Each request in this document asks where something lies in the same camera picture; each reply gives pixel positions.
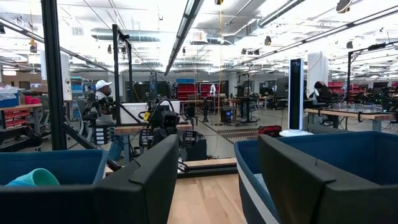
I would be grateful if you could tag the black gantry frame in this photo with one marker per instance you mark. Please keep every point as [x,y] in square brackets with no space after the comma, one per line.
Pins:
[116,77]
[349,77]

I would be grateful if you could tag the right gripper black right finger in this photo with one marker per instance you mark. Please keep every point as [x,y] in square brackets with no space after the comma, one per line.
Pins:
[311,199]

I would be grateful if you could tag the teal garment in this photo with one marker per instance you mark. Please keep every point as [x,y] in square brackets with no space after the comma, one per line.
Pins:
[37,179]

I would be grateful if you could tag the red black box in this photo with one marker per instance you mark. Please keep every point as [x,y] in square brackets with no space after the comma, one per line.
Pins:
[270,130]

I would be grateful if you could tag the black computer case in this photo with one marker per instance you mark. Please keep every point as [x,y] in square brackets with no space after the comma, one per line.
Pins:
[197,149]

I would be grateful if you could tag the shelf with red bins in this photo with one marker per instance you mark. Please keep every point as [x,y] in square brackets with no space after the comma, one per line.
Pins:
[15,116]

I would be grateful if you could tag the long wooden workbench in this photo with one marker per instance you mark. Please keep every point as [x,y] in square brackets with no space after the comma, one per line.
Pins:
[348,114]

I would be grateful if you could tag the blue box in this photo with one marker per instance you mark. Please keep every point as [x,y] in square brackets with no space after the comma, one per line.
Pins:
[7,101]

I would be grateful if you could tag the black aluminium rig frame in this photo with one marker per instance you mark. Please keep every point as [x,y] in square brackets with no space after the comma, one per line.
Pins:
[54,93]

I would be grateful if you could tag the white plastic box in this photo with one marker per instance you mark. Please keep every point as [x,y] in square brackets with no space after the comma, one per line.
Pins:
[133,112]

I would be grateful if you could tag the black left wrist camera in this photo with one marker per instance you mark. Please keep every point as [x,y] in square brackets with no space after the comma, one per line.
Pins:
[169,118]

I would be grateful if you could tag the red bin shelving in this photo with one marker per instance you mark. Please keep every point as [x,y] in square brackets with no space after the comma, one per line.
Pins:
[186,90]

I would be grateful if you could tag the navy white striped fabric bin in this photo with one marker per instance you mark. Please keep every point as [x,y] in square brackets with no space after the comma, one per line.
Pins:
[77,165]
[357,155]

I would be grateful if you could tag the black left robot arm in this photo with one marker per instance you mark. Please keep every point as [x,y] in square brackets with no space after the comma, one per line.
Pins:
[152,119]

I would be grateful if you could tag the white wall panel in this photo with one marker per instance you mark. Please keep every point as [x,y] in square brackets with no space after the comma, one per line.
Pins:
[69,77]

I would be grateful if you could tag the person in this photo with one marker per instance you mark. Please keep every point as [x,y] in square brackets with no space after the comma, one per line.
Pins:
[323,91]
[104,93]

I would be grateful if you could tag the small wooden table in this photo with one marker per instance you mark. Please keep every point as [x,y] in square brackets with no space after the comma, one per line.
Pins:
[130,129]

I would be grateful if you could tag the black monitor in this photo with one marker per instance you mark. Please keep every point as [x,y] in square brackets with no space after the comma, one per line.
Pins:
[153,85]

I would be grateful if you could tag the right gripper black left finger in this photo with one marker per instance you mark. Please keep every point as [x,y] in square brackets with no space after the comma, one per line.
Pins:
[140,193]

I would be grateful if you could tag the white pillar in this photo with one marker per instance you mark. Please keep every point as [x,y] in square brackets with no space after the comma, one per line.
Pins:
[317,71]

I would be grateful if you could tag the long black light fixture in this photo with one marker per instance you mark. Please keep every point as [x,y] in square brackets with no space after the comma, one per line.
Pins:
[183,31]

